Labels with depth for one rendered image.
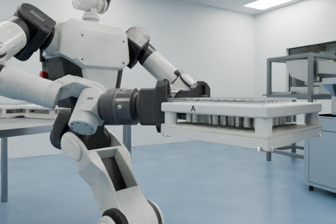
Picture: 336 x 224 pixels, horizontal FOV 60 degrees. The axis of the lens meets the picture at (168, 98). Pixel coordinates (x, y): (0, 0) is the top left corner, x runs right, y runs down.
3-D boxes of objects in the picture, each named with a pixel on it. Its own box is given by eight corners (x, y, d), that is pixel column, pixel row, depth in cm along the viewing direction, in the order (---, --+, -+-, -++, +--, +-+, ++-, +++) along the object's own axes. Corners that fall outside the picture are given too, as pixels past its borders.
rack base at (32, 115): (24, 117, 176) (24, 113, 176) (57, 115, 197) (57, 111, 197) (51, 119, 164) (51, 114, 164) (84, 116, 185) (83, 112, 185)
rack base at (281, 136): (322, 135, 62) (322, 123, 62) (267, 151, 45) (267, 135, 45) (225, 125, 80) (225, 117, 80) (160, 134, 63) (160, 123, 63)
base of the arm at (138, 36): (122, 74, 123) (106, 54, 125) (144, 65, 131) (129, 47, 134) (134, 50, 112) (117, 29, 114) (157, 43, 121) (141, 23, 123)
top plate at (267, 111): (322, 111, 62) (322, 102, 62) (268, 119, 45) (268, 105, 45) (226, 107, 80) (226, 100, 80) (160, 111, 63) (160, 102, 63)
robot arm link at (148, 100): (172, 80, 72) (126, 81, 74) (162, 77, 62) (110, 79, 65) (172, 131, 72) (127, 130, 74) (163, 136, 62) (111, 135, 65)
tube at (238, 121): (243, 139, 54) (244, 98, 54) (239, 139, 53) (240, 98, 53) (237, 138, 55) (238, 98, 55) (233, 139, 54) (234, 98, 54)
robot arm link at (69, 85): (110, 86, 73) (57, 68, 70) (101, 115, 68) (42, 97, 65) (105, 99, 78) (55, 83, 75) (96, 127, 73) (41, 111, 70)
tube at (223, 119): (227, 137, 56) (228, 98, 56) (224, 137, 56) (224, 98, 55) (222, 136, 57) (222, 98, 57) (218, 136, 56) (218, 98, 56)
